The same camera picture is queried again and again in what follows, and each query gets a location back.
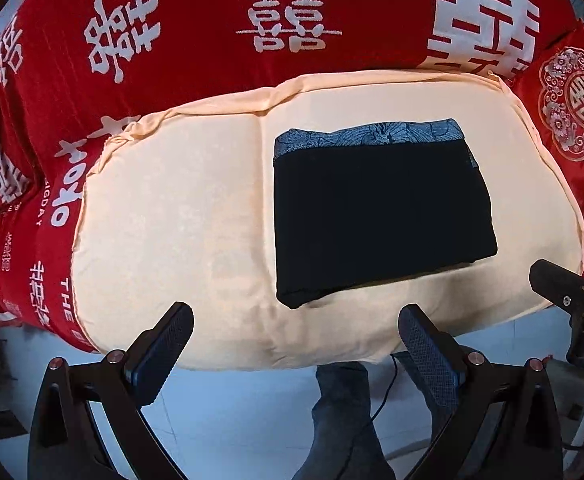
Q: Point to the red printed blanket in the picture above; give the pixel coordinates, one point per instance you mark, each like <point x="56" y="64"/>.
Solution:
<point x="212" y="80"/>

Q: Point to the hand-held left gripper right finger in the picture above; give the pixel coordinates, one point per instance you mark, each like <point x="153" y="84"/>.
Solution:
<point x="428" y="360"/>

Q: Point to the person's leg in jeans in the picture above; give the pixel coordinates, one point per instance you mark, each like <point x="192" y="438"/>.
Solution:
<point x="344" y="425"/>

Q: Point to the black pants with grey waistband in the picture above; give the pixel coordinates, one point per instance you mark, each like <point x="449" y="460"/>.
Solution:
<point x="377" y="230"/>

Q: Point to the peach cushion cover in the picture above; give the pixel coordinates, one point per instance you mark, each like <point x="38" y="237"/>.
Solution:
<point x="182" y="230"/>

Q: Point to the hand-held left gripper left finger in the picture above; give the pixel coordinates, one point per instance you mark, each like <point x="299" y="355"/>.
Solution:
<point x="161" y="360"/>

